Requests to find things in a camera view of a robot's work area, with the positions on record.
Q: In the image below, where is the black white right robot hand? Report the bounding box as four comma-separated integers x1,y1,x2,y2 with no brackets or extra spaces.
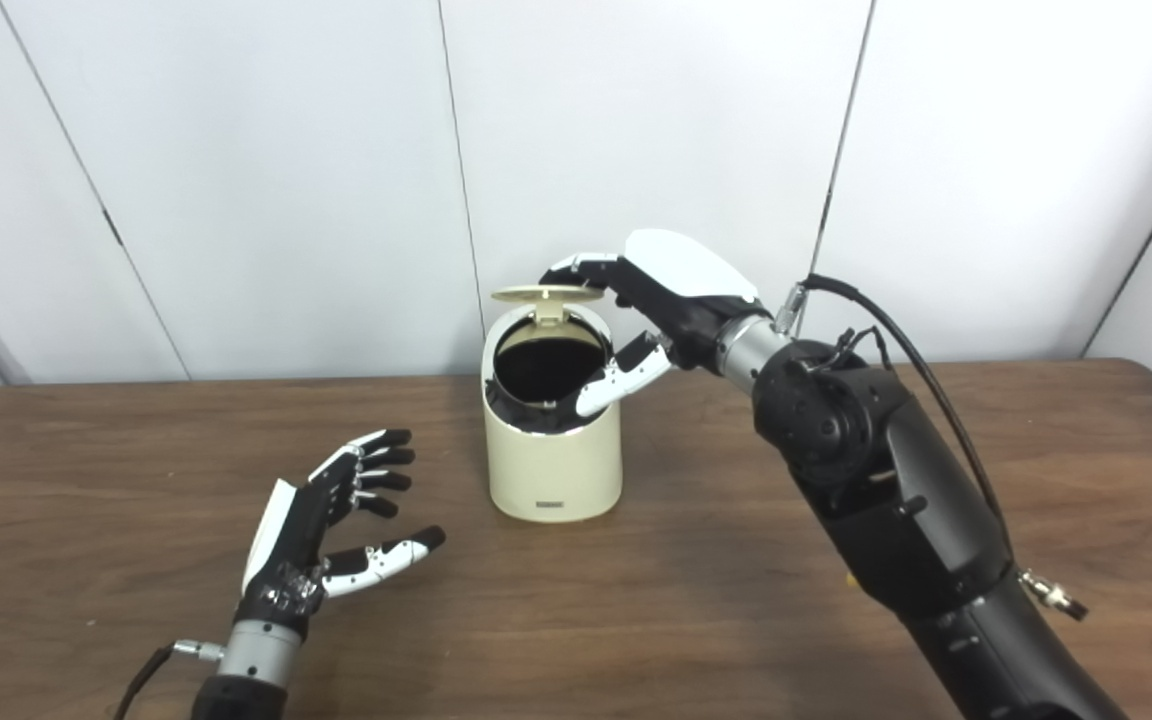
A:
539,228,772,419

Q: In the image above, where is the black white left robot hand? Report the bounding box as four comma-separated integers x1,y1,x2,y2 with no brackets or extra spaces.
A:
234,428,447,641

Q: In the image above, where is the cream round bin lid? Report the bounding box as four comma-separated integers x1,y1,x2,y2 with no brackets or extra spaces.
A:
491,284,605,326

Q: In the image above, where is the cream-colored bin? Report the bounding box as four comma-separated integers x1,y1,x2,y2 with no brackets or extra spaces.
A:
481,300,624,524

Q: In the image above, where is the black bin liner bag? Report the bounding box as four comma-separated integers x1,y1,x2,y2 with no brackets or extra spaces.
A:
484,325,622,434

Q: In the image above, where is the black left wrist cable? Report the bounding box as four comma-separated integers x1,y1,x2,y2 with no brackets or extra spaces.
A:
111,640,225,720

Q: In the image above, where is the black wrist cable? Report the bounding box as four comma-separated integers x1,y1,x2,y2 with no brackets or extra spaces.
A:
774,275,1089,621
111,640,225,720

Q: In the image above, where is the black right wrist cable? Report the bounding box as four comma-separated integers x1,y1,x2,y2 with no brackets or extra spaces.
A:
774,275,1089,621

